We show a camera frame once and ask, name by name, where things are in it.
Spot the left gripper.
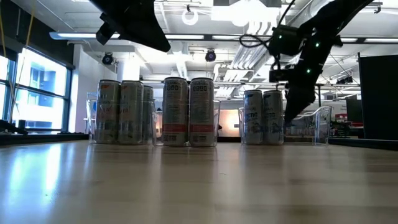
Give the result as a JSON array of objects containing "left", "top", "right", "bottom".
[{"left": 90, "top": 0, "right": 171, "bottom": 53}]

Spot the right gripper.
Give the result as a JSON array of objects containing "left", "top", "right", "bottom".
[{"left": 269, "top": 58, "right": 324, "bottom": 124}]

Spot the white ring lamp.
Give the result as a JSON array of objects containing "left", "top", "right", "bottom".
[{"left": 182, "top": 4, "right": 200, "bottom": 26}]

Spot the black monitor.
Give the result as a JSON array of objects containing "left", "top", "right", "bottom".
[{"left": 346, "top": 98, "right": 364, "bottom": 124}]

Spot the black room partition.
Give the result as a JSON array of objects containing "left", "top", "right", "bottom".
[{"left": 358, "top": 52, "right": 398, "bottom": 141}]

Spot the black track light row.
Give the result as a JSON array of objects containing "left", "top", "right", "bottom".
[{"left": 335, "top": 75, "right": 354, "bottom": 85}]

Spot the black frame workbench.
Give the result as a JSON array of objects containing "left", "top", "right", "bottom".
[{"left": 139, "top": 79, "right": 361, "bottom": 138}]

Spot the large white ceiling lamp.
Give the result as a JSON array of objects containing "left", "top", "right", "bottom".
[{"left": 211, "top": 0, "right": 280, "bottom": 27}]

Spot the large window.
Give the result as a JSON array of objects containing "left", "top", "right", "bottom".
[{"left": 0, "top": 46, "right": 75, "bottom": 133}]

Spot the Celsius Arctic Vibe can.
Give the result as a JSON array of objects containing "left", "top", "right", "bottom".
[
  {"left": 243, "top": 89, "right": 265, "bottom": 146},
  {"left": 262, "top": 90, "right": 284, "bottom": 146}
]

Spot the yellow hanging strap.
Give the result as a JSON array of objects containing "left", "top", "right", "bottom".
[{"left": 24, "top": 0, "right": 35, "bottom": 47}]

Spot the Celsius Peach Vibe can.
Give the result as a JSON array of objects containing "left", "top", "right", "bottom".
[
  {"left": 161, "top": 77, "right": 190, "bottom": 147},
  {"left": 188, "top": 77, "right": 215, "bottom": 147}
]

